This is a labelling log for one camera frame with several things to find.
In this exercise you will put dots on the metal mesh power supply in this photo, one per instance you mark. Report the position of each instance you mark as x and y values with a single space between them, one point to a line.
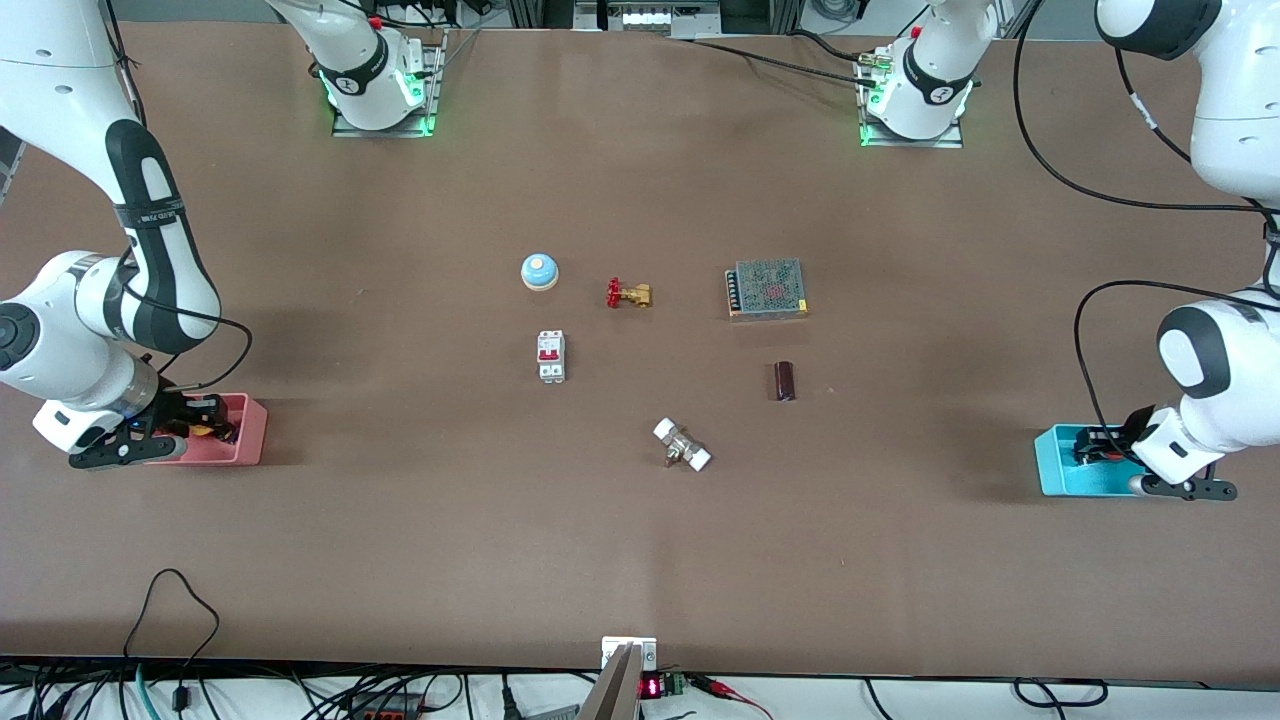
768 290

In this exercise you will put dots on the white circuit breaker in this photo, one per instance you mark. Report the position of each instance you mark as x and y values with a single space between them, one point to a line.
551 357

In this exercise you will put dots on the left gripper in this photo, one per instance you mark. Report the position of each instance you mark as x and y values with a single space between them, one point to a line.
1119 435

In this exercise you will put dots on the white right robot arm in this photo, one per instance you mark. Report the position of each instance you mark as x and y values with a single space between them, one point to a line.
60 90

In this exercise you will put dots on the yellow push button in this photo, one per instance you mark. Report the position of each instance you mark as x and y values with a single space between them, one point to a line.
203 431

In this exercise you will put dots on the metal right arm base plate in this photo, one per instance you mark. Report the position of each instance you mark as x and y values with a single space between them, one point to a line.
432 80

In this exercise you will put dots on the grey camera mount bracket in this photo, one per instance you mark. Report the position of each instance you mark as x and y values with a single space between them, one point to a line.
615 690

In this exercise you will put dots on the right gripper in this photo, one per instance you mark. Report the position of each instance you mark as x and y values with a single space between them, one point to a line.
177 410

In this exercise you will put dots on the metal valve with white caps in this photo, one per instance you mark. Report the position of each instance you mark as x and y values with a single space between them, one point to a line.
682 445

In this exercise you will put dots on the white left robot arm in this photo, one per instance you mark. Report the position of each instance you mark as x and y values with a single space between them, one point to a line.
1230 100

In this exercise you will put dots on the pink plastic bin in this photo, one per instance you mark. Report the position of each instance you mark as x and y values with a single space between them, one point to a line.
250 440

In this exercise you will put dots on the blue call bell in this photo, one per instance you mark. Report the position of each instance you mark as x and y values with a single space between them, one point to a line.
539 271

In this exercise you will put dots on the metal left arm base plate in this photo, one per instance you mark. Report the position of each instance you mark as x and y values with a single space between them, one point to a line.
915 143

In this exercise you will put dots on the blue plastic bin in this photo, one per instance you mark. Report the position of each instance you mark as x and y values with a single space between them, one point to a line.
1060 478

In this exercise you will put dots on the red LED display module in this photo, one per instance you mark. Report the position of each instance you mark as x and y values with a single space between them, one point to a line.
650 687

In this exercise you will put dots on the dark brown capacitor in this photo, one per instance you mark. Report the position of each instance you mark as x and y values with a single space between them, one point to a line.
785 381

